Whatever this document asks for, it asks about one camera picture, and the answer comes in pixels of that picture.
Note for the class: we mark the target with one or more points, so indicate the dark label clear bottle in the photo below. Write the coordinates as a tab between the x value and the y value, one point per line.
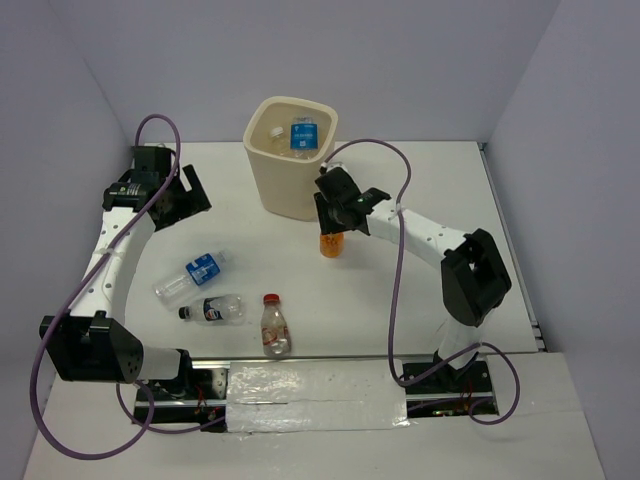
217	310

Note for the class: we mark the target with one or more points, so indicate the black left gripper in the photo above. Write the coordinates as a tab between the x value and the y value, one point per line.
195	201

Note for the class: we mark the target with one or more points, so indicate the silver foil tape cover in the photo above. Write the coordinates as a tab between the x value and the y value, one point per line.
318	395

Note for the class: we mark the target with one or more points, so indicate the blue label clear bottle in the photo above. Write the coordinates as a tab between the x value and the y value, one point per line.
191	278

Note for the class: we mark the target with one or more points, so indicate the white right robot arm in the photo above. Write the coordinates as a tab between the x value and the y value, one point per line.
474	278

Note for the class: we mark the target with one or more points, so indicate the cream plastic bin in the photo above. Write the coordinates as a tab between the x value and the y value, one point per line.
286	185

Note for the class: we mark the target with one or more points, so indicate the small orange bottle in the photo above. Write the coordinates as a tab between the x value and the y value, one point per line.
331	245

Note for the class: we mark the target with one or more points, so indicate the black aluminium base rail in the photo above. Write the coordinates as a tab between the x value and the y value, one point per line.
203	402

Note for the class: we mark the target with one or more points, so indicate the red cap clear bottle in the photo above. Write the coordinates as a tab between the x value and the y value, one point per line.
275	335

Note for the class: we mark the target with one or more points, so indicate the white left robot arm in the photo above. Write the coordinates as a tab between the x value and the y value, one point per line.
90	342

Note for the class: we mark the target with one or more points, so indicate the blue label water bottle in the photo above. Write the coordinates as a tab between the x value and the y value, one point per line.
304	137

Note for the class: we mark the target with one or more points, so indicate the large clear white-cap bottle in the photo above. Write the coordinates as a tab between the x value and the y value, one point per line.
279	141

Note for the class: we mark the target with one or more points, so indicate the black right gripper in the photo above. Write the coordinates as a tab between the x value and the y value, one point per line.
326	225

